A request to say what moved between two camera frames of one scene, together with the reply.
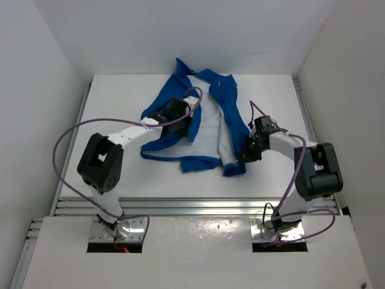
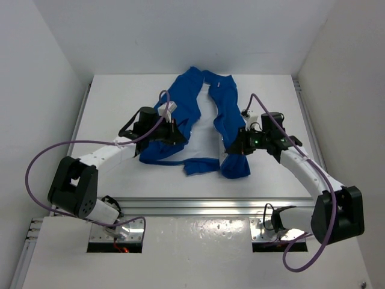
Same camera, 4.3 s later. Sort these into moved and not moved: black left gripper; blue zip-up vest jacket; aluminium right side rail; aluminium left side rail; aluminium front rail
Moved: blue zip-up vest jacket; black left gripper
Not moved: aluminium left side rail; aluminium front rail; aluminium right side rail
